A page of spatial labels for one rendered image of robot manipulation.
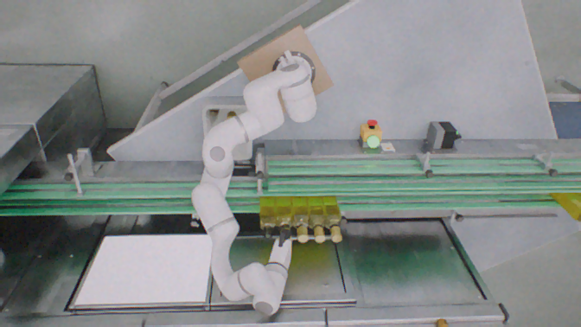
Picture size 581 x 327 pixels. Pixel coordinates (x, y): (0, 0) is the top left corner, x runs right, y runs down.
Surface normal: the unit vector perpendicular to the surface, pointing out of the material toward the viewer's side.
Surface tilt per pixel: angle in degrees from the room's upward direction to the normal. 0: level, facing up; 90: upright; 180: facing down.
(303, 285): 90
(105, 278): 90
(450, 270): 90
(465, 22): 0
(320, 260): 90
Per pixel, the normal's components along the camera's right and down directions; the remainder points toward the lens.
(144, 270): 0.03, -0.85
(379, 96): 0.06, 0.53
